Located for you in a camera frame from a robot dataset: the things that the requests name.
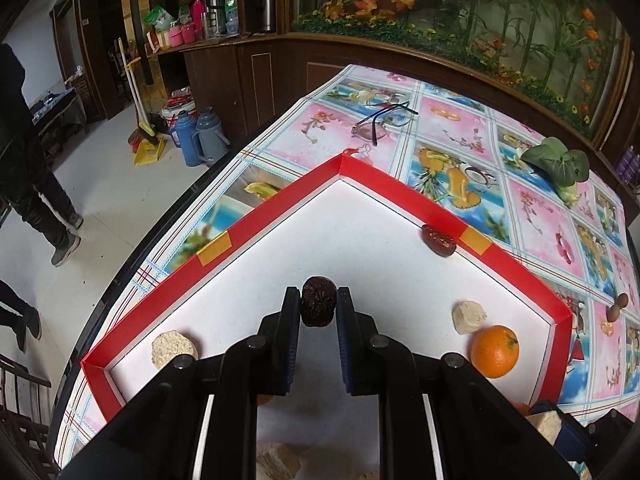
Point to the pink bottle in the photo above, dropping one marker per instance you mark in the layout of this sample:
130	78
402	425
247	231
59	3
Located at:
197	17

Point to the round beige cake piece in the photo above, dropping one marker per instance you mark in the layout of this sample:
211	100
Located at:
175	347

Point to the green bok choy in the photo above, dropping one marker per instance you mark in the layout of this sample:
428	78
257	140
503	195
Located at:
555	160

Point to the large orange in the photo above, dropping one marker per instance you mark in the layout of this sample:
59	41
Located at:
494	351

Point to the clear plastic container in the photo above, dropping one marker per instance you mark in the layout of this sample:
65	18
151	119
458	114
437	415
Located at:
231	17

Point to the yellow dustpan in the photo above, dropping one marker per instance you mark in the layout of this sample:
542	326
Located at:
148	152

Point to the dark wooden cabinet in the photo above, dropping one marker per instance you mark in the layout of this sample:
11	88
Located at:
280	80

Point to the dark framed eyeglasses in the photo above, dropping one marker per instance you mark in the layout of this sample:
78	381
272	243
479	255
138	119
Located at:
375	130

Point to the dark metal rack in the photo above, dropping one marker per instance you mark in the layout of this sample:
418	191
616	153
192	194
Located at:
20	410

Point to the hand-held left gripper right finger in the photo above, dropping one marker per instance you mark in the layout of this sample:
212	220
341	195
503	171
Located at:
345	350

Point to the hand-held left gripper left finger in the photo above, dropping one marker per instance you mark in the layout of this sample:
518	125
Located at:
294	350

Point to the blue thermos jug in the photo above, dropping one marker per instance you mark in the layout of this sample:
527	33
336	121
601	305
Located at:
186	140

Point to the black steel thermos flask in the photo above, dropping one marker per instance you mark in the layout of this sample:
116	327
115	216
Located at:
215	7

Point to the small orange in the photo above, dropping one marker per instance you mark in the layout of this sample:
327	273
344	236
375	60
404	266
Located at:
265	400
520	408

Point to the dark red date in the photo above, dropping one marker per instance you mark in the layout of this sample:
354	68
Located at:
317	305
438	240

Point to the pink container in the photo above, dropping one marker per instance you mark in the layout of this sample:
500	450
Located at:
188	34
176	36

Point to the purple bottle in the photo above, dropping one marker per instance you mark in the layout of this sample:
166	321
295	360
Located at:
629	165

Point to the red shallow cardboard box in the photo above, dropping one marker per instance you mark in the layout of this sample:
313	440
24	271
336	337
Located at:
350	220

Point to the green snack bag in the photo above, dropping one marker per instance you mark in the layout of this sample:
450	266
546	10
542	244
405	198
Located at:
161	17

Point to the beige cake chunk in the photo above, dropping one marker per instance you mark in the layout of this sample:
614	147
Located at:
470	316
545	425
277	462

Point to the cluttered low table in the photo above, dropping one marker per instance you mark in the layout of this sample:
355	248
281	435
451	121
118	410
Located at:
55	107

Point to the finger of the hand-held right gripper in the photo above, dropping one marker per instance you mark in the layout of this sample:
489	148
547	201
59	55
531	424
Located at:
547	405
572	440

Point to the grey thermos jug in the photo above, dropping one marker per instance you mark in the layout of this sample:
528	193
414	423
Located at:
210	135

